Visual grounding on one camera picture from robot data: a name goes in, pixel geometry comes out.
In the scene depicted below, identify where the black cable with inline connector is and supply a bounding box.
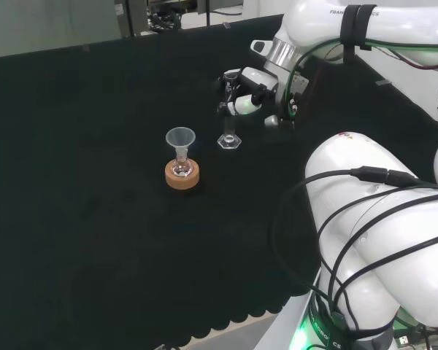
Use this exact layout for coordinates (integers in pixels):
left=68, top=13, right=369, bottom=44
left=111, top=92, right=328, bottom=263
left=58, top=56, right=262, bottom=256
left=272, top=166, right=438, bottom=292

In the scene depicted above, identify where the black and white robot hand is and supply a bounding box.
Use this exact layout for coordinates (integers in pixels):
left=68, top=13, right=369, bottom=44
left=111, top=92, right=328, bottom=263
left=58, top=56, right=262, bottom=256
left=217, top=66, right=310, bottom=128

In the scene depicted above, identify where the cork ring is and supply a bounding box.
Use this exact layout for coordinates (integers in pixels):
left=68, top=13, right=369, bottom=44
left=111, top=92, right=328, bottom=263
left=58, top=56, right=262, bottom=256
left=164, top=159, right=200, bottom=191

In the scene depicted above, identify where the small glass round-bottom flask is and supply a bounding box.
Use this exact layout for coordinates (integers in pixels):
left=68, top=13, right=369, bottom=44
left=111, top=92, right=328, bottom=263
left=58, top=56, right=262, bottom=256
left=171, top=147, right=193, bottom=179

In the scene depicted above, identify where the green cable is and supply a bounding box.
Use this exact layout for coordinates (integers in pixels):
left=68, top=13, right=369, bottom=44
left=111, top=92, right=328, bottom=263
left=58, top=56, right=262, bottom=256
left=283, top=36, right=438, bottom=123

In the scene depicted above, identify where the clear plastic funnel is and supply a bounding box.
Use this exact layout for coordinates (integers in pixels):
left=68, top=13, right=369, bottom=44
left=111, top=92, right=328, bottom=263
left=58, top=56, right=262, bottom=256
left=165, top=126, right=197, bottom=161

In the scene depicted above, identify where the black cloth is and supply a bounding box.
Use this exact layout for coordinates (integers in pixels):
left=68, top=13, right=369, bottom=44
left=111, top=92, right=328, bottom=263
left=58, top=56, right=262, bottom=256
left=0, top=13, right=438, bottom=350

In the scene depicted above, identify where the black cable bundle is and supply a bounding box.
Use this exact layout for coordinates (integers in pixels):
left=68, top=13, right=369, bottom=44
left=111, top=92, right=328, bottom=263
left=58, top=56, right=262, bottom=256
left=145, top=0, right=185, bottom=36

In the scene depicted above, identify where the clear glass graduated cylinder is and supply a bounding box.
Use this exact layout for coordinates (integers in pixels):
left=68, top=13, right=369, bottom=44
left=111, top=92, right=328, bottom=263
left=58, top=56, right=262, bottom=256
left=216, top=71, right=243, bottom=151

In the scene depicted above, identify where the grey partition panel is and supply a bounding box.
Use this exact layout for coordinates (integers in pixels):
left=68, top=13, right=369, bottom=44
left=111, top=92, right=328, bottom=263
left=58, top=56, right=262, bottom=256
left=0, top=0, right=134, bottom=60

